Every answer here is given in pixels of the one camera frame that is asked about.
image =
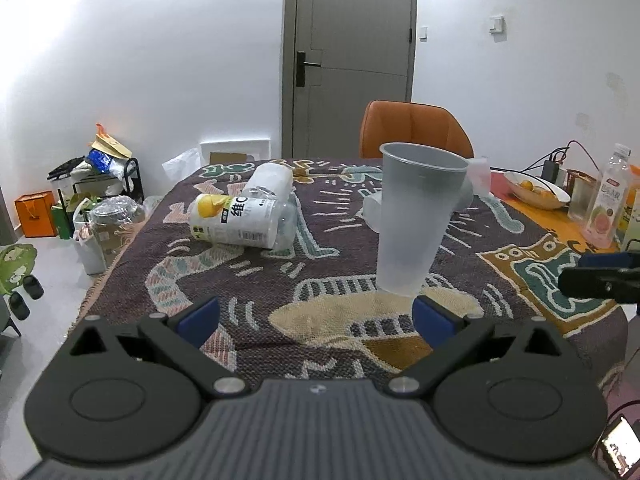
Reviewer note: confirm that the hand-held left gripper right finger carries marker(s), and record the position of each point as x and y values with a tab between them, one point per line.
431	321

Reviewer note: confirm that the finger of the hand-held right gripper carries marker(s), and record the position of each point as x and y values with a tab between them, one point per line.
595	280

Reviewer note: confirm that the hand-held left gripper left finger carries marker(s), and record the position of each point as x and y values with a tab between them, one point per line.
201	321

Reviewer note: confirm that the translucent plastic cup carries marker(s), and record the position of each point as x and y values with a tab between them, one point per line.
475	177
412	220

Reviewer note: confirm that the yellow snack package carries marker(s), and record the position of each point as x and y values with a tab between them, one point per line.
631	210

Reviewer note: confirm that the pink label drink bottle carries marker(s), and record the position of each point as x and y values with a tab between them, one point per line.
606	200

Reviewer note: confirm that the white bowl of oranges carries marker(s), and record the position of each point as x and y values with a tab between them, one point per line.
537	192

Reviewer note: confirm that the yellow label plastic bottle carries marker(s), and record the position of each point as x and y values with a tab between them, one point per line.
235	219

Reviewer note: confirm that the printed blanket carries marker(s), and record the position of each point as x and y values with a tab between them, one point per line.
330	265

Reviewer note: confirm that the black charger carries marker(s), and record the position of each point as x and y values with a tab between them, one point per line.
553	169

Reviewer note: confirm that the white bag with jar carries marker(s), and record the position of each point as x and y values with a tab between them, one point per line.
107	230

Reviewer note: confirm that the clear plastic bottle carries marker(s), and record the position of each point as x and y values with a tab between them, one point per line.
267	180

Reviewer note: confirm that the white plastic bag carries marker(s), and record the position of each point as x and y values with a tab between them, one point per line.
182	164

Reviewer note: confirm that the smartphone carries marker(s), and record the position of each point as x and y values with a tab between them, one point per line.
622	445

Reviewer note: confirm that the black shoe rack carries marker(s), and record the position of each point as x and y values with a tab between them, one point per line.
100	180

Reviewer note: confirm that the green chair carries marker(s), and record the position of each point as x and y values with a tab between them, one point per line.
15	265

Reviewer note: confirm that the orange chair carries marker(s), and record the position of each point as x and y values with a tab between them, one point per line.
410	127

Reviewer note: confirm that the orange paper bag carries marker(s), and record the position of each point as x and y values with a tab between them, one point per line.
36	215

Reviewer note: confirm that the grey door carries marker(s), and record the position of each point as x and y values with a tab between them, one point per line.
350	60

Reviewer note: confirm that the white wall switch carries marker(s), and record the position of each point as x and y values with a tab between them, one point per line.
496	24
423	33

